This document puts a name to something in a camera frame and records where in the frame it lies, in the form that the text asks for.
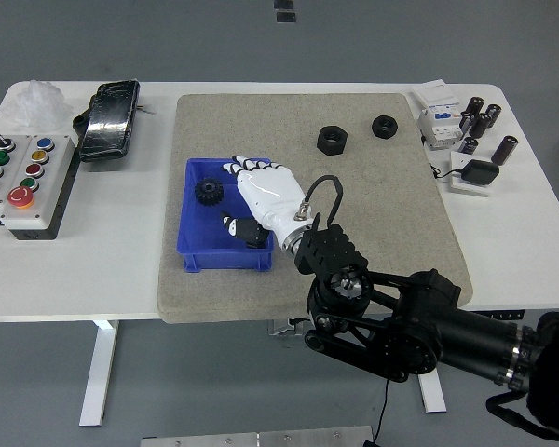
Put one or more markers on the large black gear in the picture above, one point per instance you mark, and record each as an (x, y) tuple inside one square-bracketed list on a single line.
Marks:
[(209, 192)]

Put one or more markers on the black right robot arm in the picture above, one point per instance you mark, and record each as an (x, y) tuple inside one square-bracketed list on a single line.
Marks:
[(424, 316)]

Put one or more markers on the black floor socket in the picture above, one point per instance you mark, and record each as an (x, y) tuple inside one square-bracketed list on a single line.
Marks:
[(286, 17), (284, 4)]

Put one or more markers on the grey-brown mat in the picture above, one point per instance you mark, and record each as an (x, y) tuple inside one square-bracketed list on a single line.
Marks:
[(391, 223)]

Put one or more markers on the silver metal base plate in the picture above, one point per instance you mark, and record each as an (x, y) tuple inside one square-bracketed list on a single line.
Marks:
[(261, 438)]

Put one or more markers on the black square puck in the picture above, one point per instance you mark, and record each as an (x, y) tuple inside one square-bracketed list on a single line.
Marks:
[(480, 172)]

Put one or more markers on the small black hex nut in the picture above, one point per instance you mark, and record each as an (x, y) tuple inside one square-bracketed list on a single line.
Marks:
[(385, 126)]

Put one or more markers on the white table leg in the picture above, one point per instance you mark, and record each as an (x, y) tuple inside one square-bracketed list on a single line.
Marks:
[(98, 372), (433, 393)]

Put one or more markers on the black cylindrical capacitor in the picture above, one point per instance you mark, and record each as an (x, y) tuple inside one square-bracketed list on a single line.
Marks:
[(493, 115), (481, 125), (475, 107), (504, 150), (466, 124), (468, 145)]

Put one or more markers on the large black hex nut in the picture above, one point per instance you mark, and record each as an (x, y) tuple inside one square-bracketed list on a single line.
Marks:
[(332, 139)]

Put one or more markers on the grey table control box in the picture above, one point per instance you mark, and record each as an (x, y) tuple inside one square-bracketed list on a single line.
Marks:
[(282, 328)]

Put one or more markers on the crumpled clear plastic bag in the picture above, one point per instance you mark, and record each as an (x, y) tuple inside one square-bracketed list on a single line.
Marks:
[(37, 104)]

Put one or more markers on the black wrapped pouch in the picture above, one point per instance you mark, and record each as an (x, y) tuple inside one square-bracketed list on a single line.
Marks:
[(109, 123)]

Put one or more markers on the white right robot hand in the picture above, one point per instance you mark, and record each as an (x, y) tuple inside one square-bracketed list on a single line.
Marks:
[(270, 191)]

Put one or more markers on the blue plastic box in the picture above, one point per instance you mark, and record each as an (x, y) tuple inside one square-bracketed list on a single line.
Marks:
[(200, 242)]

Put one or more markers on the white emergency-stop button box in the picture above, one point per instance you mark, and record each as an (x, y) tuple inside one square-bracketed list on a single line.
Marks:
[(32, 186)]

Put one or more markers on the white circuit breaker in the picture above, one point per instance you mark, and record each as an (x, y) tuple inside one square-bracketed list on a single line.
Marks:
[(440, 118)]

